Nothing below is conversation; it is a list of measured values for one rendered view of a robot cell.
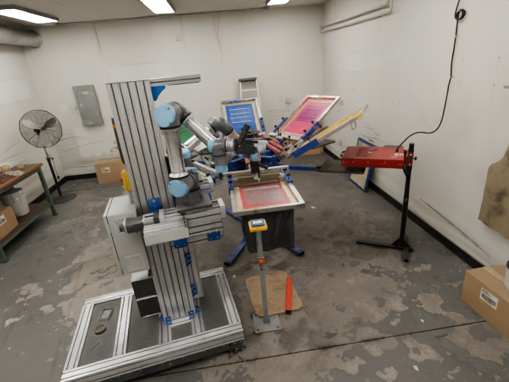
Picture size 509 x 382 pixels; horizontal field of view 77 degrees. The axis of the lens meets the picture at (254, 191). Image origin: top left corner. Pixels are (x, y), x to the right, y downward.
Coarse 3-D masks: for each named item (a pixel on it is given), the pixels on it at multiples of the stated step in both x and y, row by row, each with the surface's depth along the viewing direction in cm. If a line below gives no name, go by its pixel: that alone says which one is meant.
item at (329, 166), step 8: (328, 160) 365; (336, 160) 363; (296, 168) 365; (304, 168) 361; (312, 168) 357; (320, 168) 341; (328, 168) 339; (336, 168) 337; (344, 168) 335; (352, 168) 332; (360, 168) 330
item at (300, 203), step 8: (288, 184) 297; (232, 192) 290; (296, 192) 277; (232, 200) 272; (296, 200) 269; (248, 208) 254; (256, 208) 253; (264, 208) 252; (272, 208) 253; (280, 208) 254; (288, 208) 255
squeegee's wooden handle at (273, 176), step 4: (248, 176) 305; (252, 176) 304; (260, 176) 304; (264, 176) 305; (268, 176) 305; (272, 176) 306; (276, 176) 306; (240, 180) 304; (244, 180) 304; (248, 180) 305; (252, 180) 305; (256, 180) 306; (260, 180) 306; (264, 180) 307; (268, 180) 307
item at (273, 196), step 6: (282, 186) 301; (264, 192) 292; (270, 192) 291; (276, 192) 290; (282, 192) 289; (264, 198) 279; (270, 198) 278; (276, 198) 277; (282, 198) 276; (288, 198) 275; (270, 204) 267; (276, 204) 266
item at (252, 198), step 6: (246, 186) 309; (252, 186) 307; (240, 192) 297; (246, 192) 296; (252, 192) 295; (258, 192) 293; (240, 198) 284; (246, 198) 283; (252, 198) 282; (258, 198) 281; (246, 204) 271; (252, 204) 270; (258, 204) 269; (264, 204) 268
